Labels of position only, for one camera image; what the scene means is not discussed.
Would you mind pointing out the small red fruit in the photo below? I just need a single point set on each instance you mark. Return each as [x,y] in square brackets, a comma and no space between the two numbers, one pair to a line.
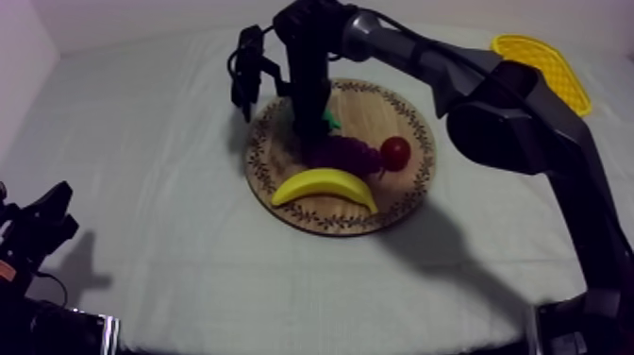
[395,152]

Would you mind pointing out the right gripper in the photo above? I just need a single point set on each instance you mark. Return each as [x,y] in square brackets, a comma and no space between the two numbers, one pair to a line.
[309,74]

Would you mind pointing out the yellow plastic basket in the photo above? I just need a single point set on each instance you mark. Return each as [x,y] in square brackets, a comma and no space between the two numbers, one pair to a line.
[550,69]

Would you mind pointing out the round wooden board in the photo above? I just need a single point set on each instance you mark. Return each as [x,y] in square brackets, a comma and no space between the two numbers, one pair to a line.
[366,109]

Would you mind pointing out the green toy pear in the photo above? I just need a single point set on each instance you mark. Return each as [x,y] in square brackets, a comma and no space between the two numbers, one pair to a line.
[331,120]

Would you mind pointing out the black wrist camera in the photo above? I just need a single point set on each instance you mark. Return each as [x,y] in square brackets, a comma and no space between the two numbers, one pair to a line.
[247,69]

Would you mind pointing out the yellow toy banana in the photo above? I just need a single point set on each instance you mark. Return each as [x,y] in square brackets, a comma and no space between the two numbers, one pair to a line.
[322,182]

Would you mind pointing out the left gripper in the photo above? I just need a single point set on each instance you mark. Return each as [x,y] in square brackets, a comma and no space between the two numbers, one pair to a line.
[20,243]

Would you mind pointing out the silver metal bar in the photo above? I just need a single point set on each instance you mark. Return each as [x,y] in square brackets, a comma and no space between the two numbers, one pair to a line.
[111,334]

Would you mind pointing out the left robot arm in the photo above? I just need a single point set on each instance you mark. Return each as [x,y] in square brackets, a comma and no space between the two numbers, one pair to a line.
[44,327]

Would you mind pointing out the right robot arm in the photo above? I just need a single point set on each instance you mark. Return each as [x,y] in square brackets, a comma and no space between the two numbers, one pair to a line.
[500,124]

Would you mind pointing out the purple toy grapes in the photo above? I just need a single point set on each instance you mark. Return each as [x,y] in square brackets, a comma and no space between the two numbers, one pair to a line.
[347,154]

